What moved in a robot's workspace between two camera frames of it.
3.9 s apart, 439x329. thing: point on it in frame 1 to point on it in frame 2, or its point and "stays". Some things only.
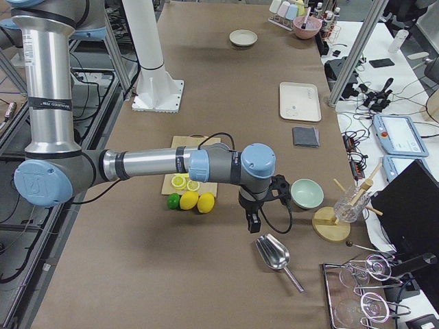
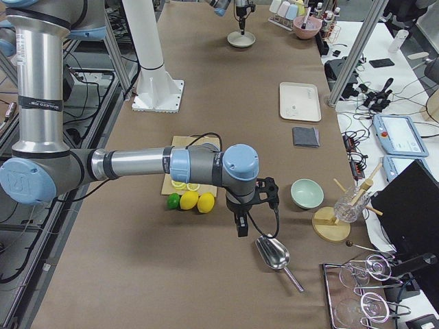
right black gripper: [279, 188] to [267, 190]
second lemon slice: [193, 186] stays
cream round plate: [243, 38] stays
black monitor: [410, 206] stays
